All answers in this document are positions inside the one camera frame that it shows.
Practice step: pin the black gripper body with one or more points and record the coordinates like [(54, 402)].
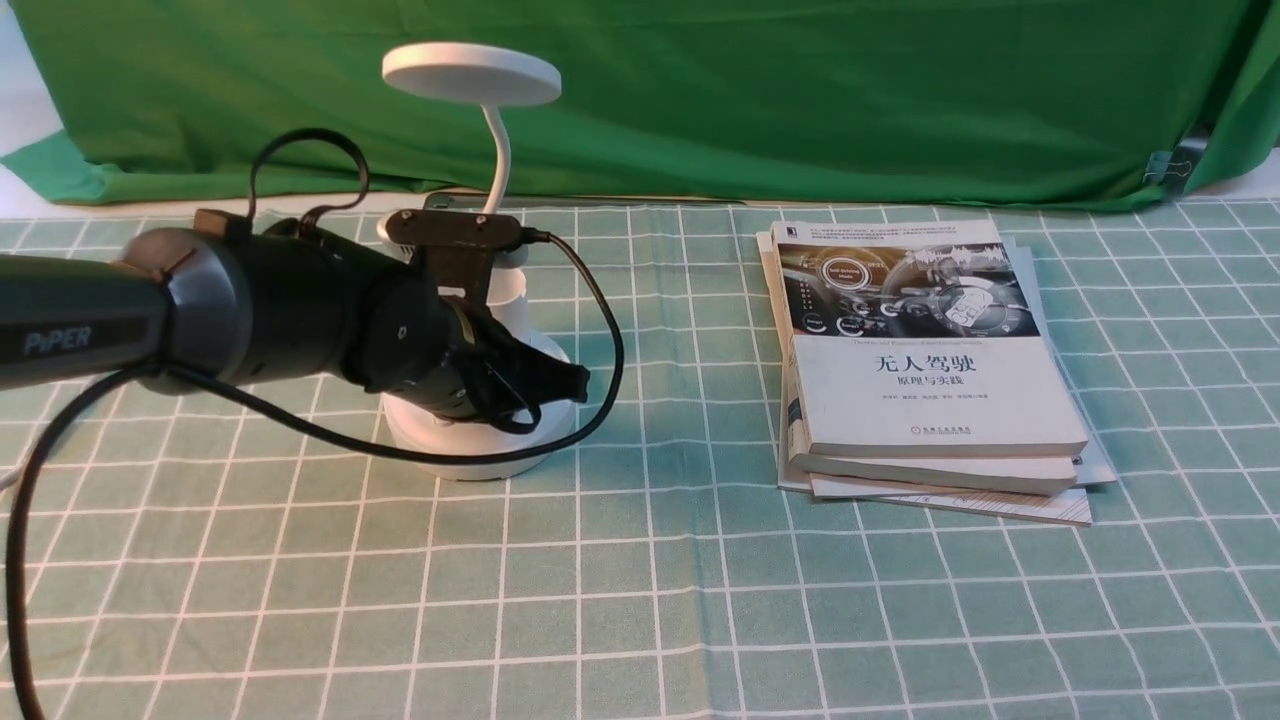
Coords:
[(428, 350)]

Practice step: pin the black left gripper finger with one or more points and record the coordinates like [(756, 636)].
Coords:
[(510, 414)]

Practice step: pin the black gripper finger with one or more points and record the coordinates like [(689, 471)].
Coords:
[(535, 373)]

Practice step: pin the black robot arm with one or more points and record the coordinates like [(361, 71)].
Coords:
[(248, 308)]

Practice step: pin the white desk lamp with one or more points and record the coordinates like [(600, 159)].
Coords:
[(490, 78)]

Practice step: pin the green checked tablecloth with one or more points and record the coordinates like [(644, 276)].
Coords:
[(189, 560)]

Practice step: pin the green backdrop cloth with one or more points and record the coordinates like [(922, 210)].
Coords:
[(1003, 103)]

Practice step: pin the top book with car cover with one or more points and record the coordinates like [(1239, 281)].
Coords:
[(920, 340)]

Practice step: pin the middle white book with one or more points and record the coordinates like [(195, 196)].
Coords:
[(930, 470)]

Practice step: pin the bottom thin book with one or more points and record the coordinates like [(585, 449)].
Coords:
[(1070, 507)]

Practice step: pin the black binder clip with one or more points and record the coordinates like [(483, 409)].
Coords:
[(1170, 170)]

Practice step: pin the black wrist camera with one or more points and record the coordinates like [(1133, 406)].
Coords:
[(455, 249)]

